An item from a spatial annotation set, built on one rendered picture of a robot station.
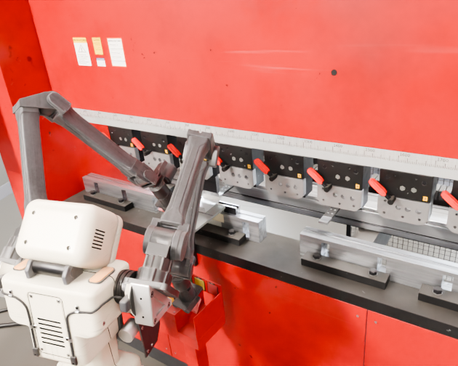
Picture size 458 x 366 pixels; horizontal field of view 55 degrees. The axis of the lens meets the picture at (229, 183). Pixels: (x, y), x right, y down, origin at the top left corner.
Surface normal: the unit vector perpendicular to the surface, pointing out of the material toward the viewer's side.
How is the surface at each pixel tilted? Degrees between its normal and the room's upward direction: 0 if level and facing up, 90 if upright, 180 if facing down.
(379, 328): 90
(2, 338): 0
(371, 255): 90
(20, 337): 0
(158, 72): 90
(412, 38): 90
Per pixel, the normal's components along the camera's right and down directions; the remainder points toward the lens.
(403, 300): -0.08, -0.90
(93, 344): 0.94, 0.07
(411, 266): -0.55, 0.40
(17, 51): 0.83, 0.18
